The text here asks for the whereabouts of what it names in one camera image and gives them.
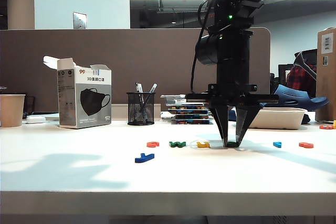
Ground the letter magnet blister pack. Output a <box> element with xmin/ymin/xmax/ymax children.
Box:
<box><xmin>171</xmin><ymin>110</ymin><xmax>212</xmax><ymax>116</ymax></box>
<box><xmin>170</xmin><ymin>114</ymin><xmax>213</xmax><ymax>121</ymax></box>
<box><xmin>167</xmin><ymin>105</ymin><xmax>210</xmax><ymax>112</ymax></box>
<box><xmin>171</xmin><ymin>119</ymin><xmax>214</xmax><ymax>125</ymax></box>

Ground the brown cardboard box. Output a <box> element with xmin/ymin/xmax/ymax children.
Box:
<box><xmin>315</xmin><ymin>26</ymin><xmax>336</xmax><ymax>123</ymax></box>

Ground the beige pulp food tray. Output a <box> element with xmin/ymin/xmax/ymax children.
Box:
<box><xmin>248</xmin><ymin>106</ymin><xmax>308</xmax><ymax>131</ymax></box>

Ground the grey capped pen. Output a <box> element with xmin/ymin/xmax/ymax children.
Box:
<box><xmin>138</xmin><ymin>83</ymin><xmax>146</xmax><ymax>112</ymax></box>
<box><xmin>135</xmin><ymin>82</ymin><xmax>144</xmax><ymax>112</ymax></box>
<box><xmin>141</xmin><ymin>83</ymin><xmax>159</xmax><ymax>113</ymax></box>

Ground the black monitor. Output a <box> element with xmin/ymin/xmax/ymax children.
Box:
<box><xmin>269</xmin><ymin>63</ymin><xmax>295</xmax><ymax>96</ymax></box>

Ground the black mesh pen holder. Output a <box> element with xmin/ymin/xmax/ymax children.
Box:
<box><xmin>126</xmin><ymin>92</ymin><xmax>155</xmax><ymax>126</ymax></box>

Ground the brown desk partition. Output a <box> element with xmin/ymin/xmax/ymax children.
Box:
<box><xmin>0</xmin><ymin>27</ymin><xmax>272</xmax><ymax>114</ymax></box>

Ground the black office chair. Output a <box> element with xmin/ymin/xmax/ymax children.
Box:
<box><xmin>293</xmin><ymin>48</ymin><xmax>318</xmax><ymax>80</ymax></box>

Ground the blue rubber slipper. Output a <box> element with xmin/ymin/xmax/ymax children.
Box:
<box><xmin>227</xmin><ymin>107</ymin><xmax>239</xmax><ymax>122</ymax></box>
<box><xmin>269</xmin><ymin>84</ymin><xmax>330</xmax><ymax>112</ymax></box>

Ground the metal wall plate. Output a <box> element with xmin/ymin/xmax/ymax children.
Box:
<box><xmin>72</xmin><ymin>12</ymin><xmax>88</xmax><ymax>30</ymax></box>

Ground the white earbuds case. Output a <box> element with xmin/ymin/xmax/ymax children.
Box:
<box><xmin>26</xmin><ymin>115</ymin><xmax>47</xmax><ymax>124</ymax></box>

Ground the blue letter y magnet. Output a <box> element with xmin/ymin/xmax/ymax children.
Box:
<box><xmin>134</xmin><ymin>153</ymin><xmax>155</xmax><ymax>164</ymax></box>

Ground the grey face mask box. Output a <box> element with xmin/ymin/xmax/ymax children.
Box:
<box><xmin>43</xmin><ymin>55</ymin><xmax>112</xmax><ymax>130</ymax></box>

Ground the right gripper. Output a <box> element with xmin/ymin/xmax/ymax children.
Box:
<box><xmin>185</xmin><ymin>62</ymin><xmax>279</xmax><ymax>147</ymax></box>

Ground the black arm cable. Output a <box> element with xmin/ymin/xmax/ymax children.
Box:
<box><xmin>190</xmin><ymin>0</ymin><xmax>232</xmax><ymax>94</ymax></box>

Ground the brown paper cup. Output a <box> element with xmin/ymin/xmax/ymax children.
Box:
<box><xmin>0</xmin><ymin>94</ymin><xmax>26</xmax><ymax>128</ymax></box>

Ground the red plaid garment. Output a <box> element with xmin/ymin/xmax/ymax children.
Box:
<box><xmin>285</xmin><ymin>63</ymin><xmax>317</xmax><ymax>98</ymax></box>

